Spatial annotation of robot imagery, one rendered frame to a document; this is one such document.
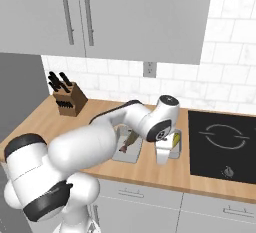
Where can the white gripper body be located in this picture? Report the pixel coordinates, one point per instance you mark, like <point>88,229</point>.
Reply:
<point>163,154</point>

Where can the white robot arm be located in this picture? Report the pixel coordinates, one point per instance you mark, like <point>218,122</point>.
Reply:
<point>83,143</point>

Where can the yellow-green vegetable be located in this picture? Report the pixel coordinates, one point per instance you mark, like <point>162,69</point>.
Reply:
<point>175,139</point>

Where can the brown fish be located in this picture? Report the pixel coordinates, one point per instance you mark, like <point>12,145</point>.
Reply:
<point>129,142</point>

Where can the grey drawer front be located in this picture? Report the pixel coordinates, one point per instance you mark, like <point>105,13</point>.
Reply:
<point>206,207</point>
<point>160,195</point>

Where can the grey base cupboard door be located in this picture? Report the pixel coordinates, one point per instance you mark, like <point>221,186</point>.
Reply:
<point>140,218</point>
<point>213,225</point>

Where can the black hob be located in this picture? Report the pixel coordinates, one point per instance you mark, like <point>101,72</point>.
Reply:
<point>233,157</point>

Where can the wooden knife block black knives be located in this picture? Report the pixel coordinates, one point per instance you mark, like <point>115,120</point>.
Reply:
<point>69,99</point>

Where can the grey fridge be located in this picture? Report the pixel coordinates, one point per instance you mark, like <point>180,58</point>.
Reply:
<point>20,93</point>

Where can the grey wall socket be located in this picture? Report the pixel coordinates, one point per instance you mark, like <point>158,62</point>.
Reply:
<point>149,69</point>

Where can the grey wide wall cupboard door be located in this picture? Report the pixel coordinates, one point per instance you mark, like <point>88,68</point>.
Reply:
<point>146,17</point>

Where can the grey narrow wall cupboard door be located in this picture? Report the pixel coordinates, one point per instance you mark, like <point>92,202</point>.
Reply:
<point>36,13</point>

